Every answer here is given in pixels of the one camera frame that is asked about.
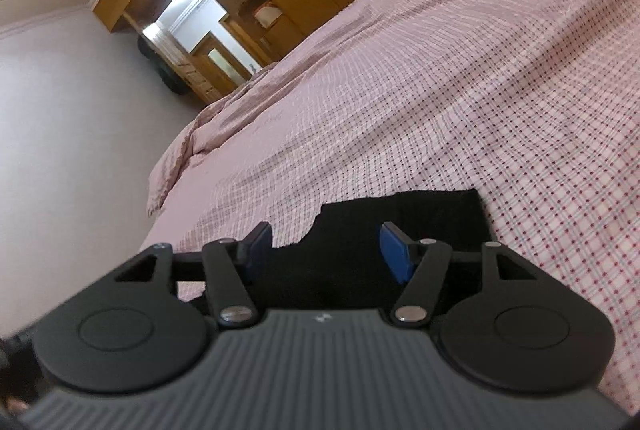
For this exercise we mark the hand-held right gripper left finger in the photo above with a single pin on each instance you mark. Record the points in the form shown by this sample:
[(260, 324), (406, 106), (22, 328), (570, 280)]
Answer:
[(260, 244)]

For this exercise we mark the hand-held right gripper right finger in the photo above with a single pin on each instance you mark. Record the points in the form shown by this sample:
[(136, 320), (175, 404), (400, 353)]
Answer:
[(397, 255)]

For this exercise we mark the open wooden door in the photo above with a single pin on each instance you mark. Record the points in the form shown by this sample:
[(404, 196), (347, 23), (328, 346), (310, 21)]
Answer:
[(192, 77)]

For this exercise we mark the pink checked bed cover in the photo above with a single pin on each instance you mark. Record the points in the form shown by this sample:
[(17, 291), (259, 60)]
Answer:
[(450, 60)]

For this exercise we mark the white and red box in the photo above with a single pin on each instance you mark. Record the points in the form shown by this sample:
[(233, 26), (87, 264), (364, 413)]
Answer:
[(267, 17)]

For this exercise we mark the black button cardigan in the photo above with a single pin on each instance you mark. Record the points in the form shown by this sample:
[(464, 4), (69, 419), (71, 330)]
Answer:
[(350, 255)]

